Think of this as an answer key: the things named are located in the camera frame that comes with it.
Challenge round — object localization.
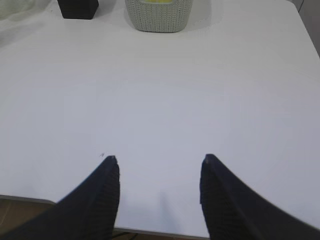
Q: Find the pale green wavy plate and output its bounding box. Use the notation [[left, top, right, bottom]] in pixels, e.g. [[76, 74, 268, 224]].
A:
[[0, 0, 52, 21]]

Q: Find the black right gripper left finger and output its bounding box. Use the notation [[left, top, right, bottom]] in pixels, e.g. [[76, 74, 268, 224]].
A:
[[2, 156, 120, 240]]

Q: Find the pale green woven basket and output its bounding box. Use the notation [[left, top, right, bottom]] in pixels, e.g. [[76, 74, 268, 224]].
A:
[[125, 0, 193, 33]]

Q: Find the black square pen holder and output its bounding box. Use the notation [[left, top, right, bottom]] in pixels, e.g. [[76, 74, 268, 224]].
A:
[[57, 0, 99, 20]]

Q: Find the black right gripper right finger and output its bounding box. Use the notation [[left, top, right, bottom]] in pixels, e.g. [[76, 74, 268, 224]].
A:
[[199, 154, 320, 240]]

